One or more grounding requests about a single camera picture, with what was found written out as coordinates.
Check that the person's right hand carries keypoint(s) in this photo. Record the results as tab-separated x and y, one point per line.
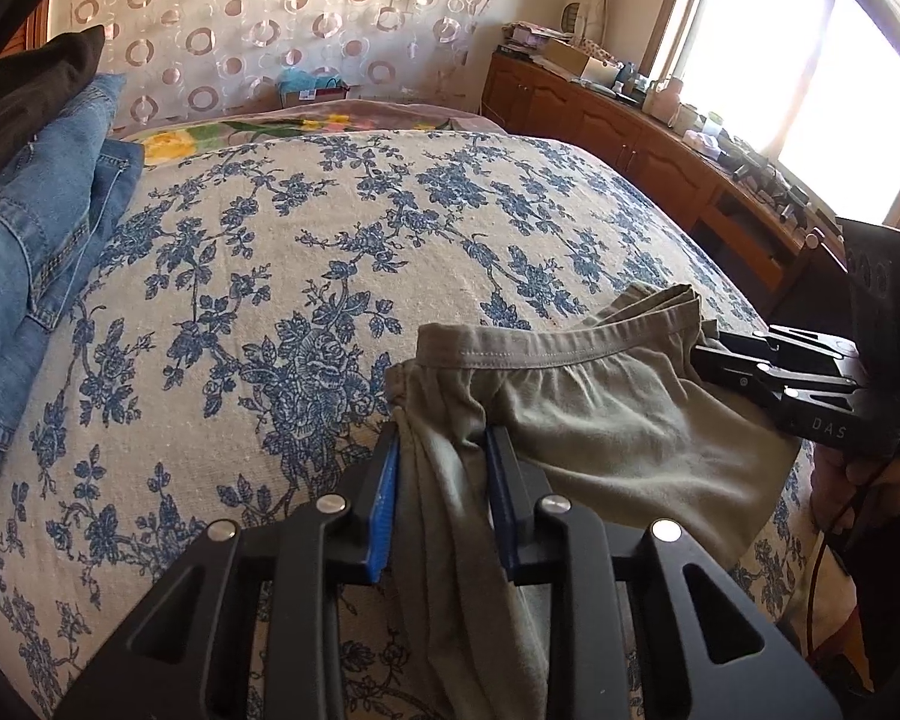
832	495

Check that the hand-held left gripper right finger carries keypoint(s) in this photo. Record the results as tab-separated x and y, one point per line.
501	510

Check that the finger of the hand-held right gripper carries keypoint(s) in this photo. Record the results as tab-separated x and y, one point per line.
765	382
795	351

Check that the folded dark brown pants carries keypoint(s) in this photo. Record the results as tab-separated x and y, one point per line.
30	97

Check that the blue floral bedspread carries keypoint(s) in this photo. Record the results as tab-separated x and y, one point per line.
270	240

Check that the long wooden cabinet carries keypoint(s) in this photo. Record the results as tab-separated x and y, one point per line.
592	127

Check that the open cardboard box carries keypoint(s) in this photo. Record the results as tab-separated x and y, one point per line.
577	60

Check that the folded light blue jeans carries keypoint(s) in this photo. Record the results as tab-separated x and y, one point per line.
52	165

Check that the olive green pants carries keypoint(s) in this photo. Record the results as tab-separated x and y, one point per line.
607	427

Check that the circle patterned sheer curtain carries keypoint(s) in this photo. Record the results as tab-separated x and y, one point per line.
307	15

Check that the pink yellow floral blanket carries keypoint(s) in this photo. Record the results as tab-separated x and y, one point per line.
195	139

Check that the group of bottles and jars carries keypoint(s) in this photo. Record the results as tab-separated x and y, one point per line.
720	142

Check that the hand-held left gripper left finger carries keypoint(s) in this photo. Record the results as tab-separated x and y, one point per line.
382	510

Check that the pile of papers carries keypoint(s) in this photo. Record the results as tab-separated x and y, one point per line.
532	36

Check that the wooden slatted headboard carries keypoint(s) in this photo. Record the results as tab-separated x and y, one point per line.
34	34

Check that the bright window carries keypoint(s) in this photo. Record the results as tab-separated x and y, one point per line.
832	90

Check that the teal topped cardboard box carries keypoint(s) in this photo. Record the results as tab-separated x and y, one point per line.
307	86

